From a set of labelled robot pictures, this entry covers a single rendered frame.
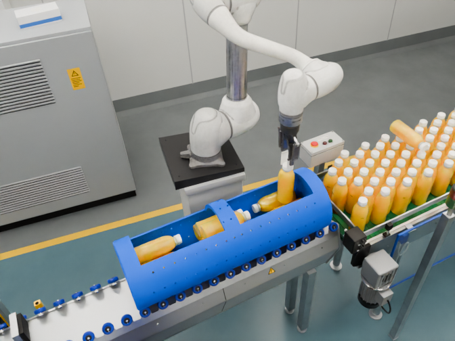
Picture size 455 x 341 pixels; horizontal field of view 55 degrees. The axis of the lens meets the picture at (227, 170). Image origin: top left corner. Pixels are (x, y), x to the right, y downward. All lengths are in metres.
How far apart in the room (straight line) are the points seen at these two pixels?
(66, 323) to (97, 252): 1.43
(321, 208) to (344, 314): 1.20
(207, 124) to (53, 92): 1.21
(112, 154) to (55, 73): 0.73
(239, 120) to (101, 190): 1.62
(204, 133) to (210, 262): 0.67
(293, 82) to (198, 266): 0.76
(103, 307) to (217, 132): 0.92
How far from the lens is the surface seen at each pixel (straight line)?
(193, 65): 4.46
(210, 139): 2.08
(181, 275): 1.67
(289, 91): 1.54
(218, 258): 1.69
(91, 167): 3.30
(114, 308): 1.91
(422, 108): 4.63
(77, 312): 1.95
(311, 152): 2.18
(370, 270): 2.10
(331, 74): 1.66
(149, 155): 3.94
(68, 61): 2.84
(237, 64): 2.05
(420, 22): 5.64
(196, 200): 2.23
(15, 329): 1.82
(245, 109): 2.15
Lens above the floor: 2.52
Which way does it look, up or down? 43 degrees down
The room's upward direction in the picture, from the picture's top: 4 degrees counter-clockwise
